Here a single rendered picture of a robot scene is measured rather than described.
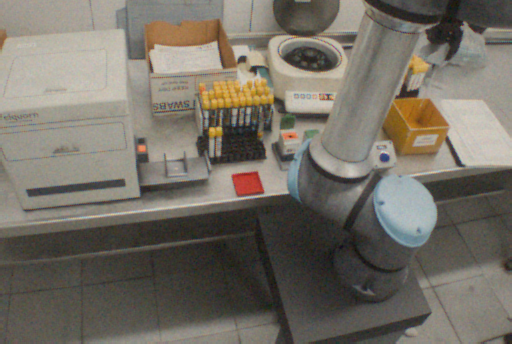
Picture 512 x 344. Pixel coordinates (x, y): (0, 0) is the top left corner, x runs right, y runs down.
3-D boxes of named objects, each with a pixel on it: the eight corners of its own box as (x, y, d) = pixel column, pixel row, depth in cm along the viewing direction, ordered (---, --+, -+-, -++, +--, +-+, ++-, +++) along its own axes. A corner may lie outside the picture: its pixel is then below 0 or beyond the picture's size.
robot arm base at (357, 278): (417, 286, 86) (438, 263, 79) (354, 311, 82) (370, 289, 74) (381, 227, 95) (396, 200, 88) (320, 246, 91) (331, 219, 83)
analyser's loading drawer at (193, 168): (125, 191, 103) (122, 176, 99) (124, 170, 107) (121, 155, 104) (211, 181, 108) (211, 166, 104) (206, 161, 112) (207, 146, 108)
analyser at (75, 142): (21, 212, 98) (-22, 111, 77) (33, 133, 116) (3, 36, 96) (153, 197, 105) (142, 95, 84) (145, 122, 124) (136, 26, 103)
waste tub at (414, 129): (398, 156, 123) (410, 130, 116) (380, 125, 132) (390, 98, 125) (439, 153, 126) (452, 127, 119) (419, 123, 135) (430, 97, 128)
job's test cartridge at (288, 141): (282, 160, 116) (285, 142, 111) (276, 147, 119) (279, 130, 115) (296, 158, 117) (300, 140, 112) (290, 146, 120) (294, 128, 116)
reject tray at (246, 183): (237, 196, 107) (237, 194, 107) (231, 176, 112) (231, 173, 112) (264, 193, 109) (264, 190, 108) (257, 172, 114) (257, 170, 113)
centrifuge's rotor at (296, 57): (285, 85, 133) (289, 64, 128) (279, 57, 144) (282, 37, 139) (335, 86, 135) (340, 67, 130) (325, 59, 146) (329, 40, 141)
